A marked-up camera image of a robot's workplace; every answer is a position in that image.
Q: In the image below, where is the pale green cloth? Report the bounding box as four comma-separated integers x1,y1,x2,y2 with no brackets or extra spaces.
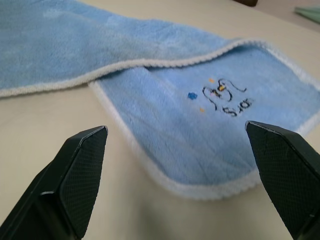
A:
293,5,320,24

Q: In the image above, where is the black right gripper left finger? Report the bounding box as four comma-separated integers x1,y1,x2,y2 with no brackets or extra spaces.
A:
0,125,109,240

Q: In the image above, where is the light blue towel white trim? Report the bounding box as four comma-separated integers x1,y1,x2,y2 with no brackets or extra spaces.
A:
0,0,320,201

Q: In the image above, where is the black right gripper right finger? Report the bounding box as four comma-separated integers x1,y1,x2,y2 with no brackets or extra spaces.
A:
245,120,320,240

